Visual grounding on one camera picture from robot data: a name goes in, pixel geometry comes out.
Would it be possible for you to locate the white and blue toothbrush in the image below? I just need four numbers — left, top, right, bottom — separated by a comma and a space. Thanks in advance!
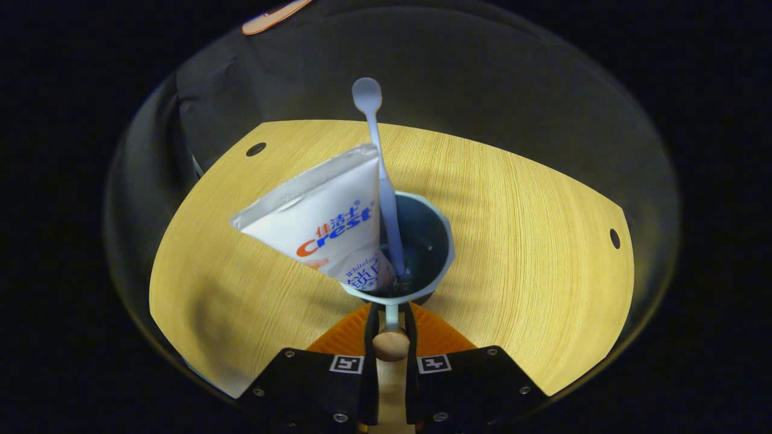
352, 77, 408, 278

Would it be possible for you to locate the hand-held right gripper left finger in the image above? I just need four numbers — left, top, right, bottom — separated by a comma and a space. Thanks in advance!
238, 301, 382, 434

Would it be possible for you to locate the blue cup with wooden handle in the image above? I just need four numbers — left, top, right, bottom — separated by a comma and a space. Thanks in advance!
341, 191, 456, 434

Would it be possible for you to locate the white toothpaste tube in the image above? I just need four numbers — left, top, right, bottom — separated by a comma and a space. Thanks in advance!
230, 143, 397, 292

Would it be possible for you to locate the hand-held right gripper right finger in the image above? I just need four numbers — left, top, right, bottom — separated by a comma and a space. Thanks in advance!
404, 301, 549, 433

